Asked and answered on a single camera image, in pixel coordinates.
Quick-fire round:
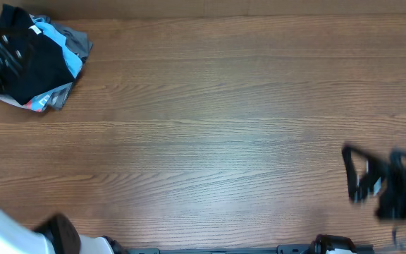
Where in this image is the black t-shirt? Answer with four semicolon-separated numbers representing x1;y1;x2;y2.
0;4;75;105

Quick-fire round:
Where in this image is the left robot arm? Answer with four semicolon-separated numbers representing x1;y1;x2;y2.
0;27;125;254

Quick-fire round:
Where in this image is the grey folded garment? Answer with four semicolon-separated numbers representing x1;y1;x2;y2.
31;16;93;110

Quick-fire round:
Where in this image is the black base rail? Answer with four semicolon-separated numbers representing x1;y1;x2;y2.
121;243;376;254

